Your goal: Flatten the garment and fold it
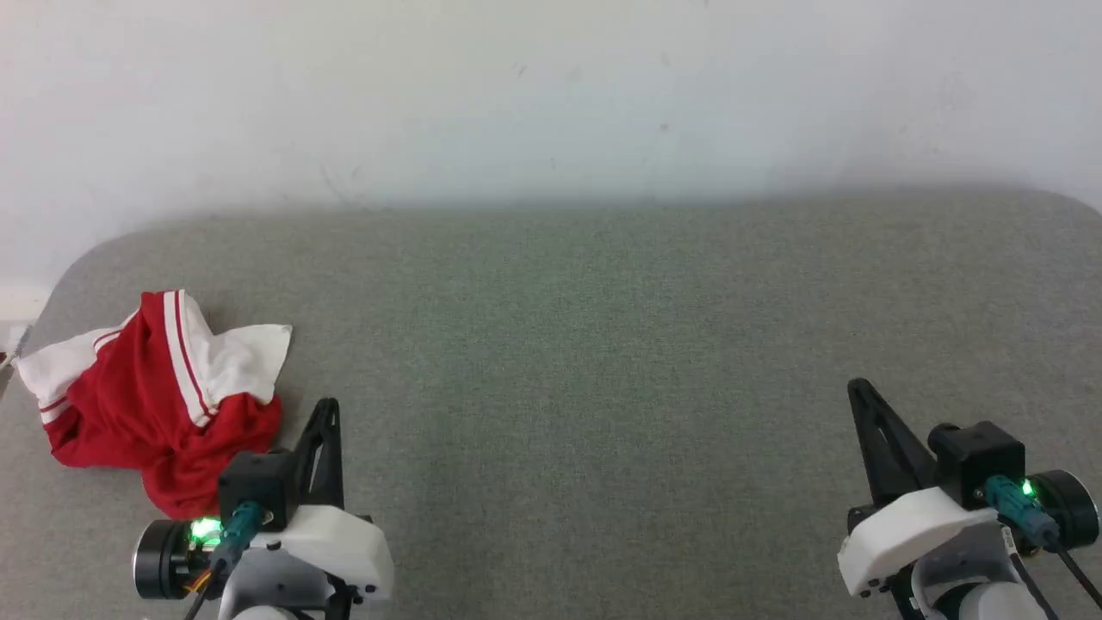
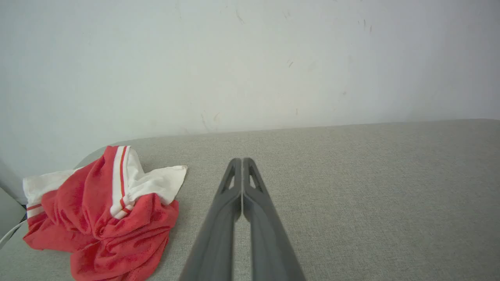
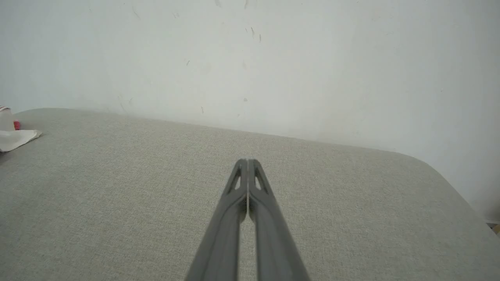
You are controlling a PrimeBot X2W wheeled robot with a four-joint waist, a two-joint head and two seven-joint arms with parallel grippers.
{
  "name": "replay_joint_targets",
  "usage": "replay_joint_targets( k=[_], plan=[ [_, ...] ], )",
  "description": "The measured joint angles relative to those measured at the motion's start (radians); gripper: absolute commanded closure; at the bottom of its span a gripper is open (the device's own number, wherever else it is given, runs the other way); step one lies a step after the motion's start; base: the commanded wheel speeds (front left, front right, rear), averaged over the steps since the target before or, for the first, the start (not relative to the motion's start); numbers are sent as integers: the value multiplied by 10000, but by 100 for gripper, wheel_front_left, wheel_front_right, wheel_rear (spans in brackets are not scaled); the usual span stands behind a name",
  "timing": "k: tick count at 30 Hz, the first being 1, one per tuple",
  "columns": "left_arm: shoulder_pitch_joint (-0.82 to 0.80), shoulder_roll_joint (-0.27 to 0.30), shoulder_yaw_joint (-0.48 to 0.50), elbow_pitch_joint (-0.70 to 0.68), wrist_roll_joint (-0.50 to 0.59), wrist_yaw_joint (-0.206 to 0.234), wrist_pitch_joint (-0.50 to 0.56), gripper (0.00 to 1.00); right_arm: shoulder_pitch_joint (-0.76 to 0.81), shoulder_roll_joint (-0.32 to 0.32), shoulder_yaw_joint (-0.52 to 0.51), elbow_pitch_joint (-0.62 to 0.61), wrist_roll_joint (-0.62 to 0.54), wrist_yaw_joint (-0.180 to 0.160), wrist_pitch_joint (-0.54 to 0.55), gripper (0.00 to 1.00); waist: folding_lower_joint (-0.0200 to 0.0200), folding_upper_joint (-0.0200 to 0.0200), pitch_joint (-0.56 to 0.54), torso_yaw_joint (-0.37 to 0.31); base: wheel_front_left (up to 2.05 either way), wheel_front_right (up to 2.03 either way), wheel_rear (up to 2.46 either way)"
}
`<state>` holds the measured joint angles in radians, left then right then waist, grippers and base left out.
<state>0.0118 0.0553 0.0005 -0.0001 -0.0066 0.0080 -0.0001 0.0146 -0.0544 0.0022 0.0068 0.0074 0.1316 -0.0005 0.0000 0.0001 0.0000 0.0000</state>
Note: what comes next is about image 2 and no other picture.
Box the grey fabric sofa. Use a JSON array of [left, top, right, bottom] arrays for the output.
[[0, 119, 500, 281]]

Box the thin white cable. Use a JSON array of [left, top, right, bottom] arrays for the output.
[[0, 219, 28, 245]]

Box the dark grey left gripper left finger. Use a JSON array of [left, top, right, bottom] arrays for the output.
[[179, 158, 243, 281]]

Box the red and white jersey shirt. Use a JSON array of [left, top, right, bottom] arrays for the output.
[[22, 145, 188, 281]]

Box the light grey panel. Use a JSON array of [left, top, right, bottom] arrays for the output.
[[0, 187, 27, 237]]

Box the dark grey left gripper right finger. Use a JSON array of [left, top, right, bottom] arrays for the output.
[[243, 157, 307, 281]]

